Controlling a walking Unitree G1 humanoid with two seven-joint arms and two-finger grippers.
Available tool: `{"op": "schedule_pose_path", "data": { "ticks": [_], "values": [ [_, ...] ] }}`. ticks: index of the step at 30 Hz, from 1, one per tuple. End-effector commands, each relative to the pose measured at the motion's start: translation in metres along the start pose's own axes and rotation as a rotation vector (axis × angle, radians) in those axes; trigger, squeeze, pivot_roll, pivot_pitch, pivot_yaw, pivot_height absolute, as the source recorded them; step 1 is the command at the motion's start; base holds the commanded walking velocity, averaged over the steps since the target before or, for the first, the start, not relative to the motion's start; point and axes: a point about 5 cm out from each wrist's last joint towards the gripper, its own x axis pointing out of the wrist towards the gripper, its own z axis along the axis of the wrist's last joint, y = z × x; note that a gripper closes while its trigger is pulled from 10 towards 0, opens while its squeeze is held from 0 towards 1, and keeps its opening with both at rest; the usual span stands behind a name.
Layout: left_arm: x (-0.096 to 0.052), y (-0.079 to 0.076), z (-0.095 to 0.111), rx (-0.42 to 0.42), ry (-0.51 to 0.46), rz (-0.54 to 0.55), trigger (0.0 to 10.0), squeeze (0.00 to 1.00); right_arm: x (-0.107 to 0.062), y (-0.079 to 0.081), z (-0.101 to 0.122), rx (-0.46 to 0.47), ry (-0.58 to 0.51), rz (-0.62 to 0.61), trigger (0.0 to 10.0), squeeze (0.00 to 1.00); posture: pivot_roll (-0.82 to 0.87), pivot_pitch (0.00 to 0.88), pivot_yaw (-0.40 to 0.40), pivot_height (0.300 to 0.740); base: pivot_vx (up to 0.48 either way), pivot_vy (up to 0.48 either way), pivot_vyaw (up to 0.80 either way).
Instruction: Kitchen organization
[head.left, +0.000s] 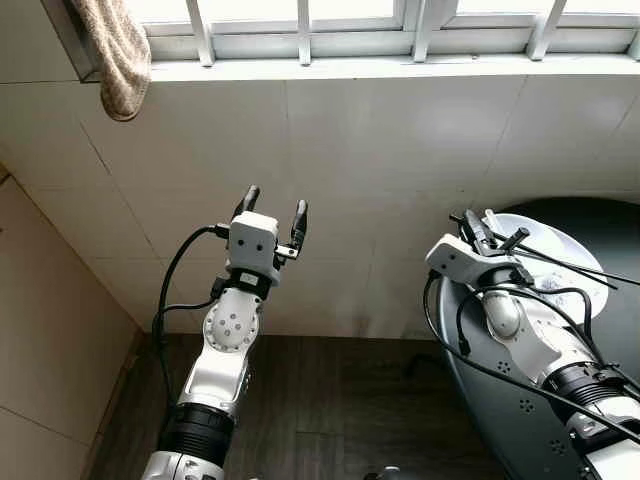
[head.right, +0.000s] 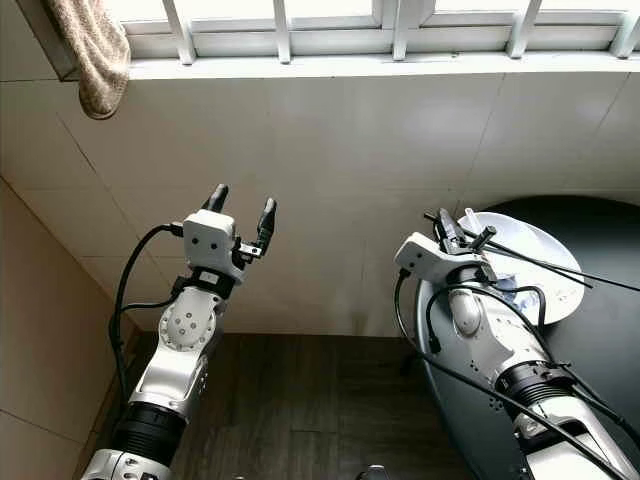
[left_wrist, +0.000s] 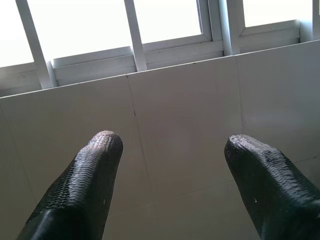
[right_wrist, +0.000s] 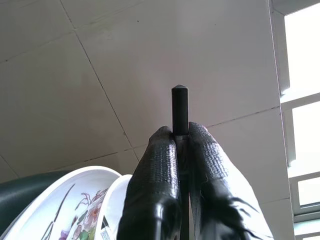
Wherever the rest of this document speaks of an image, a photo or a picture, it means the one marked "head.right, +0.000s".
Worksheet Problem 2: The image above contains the white floral plate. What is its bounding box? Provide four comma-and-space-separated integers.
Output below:
445, 212, 589, 326

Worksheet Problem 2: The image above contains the black round table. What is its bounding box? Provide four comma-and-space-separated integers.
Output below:
415, 195, 640, 480

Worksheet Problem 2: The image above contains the beige hanging towel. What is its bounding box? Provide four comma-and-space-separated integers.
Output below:
45, 0, 131, 121

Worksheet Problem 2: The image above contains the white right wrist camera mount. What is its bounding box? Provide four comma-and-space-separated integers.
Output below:
394, 232, 501, 292

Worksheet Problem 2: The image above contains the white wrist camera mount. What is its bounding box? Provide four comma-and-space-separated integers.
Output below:
182, 210, 243, 287
394, 232, 501, 292

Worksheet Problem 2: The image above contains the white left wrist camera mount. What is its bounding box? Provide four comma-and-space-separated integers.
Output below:
182, 210, 243, 287

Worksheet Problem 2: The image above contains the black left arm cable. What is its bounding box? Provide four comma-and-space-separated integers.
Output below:
111, 224, 186, 401

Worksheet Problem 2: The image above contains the white window frame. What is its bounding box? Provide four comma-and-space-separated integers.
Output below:
25, 0, 640, 83

